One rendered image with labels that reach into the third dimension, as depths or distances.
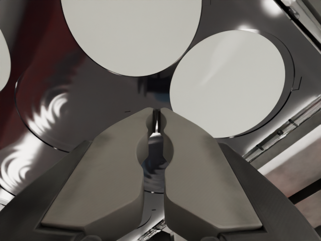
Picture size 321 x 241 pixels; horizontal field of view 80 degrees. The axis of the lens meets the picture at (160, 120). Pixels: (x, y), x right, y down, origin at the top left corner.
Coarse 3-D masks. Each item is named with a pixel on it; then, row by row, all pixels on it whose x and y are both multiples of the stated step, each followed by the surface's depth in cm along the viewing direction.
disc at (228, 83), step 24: (192, 48) 15; (216, 48) 15; (240, 48) 15; (264, 48) 15; (192, 72) 16; (216, 72) 16; (240, 72) 16; (264, 72) 16; (192, 96) 17; (216, 96) 17; (240, 96) 17; (264, 96) 17; (192, 120) 19; (216, 120) 19; (240, 120) 19
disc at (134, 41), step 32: (64, 0) 14; (96, 0) 14; (128, 0) 14; (160, 0) 14; (192, 0) 14; (96, 32) 15; (128, 32) 15; (160, 32) 15; (192, 32) 15; (128, 64) 16; (160, 64) 16
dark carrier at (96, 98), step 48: (0, 0) 14; (48, 0) 14; (240, 0) 14; (48, 48) 15; (288, 48) 15; (0, 96) 18; (48, 96) 18; (96, 96) 18; (144, 96) 17; (288, 96) 18; (0, 144) 20; (48, 144) 20; (240, 144) 20; (0, 192) 24; (144, 192) 24
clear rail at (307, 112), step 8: (320, 96) 18; (312, 104) 18; (320, 104) 18; (304, 112) 18; (312, 112) 18; (288, 120) 19; (296, 120) 19; (304, 120) 18; (280, 128) 19; (288, 128) 19; (296, 128) 19; (272, 136) 20; (264, 144) 20; (272, 144) 20; (248, 152) 21; (256, 152) 21; (264, 152) 20; (248, 160) 21; (160, 224) 28; (152, 232) 29; (136, 240) 30; (144, 240) 29
